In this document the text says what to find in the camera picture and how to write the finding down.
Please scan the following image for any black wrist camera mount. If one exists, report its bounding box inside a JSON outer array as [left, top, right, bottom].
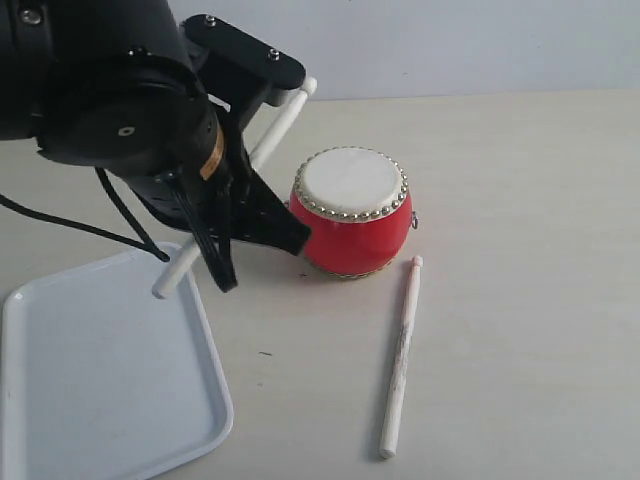
[[181, 14, 306, 130]]

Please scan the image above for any small red drum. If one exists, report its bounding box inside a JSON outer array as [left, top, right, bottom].
[[288, 146, 418, 278]]

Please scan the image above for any white plastic tray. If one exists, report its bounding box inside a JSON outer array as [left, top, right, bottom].
[[1, 250, 234, 479]]

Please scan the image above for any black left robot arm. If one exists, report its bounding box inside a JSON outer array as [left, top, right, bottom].
[[1, 1, 311, 291]]

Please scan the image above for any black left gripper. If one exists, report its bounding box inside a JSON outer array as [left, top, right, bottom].
[[35, 53, 311, 293]]

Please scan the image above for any white wooden drumstick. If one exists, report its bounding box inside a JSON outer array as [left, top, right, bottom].
[[152, 76, 317, 299], [379, 255, 424, 459]]

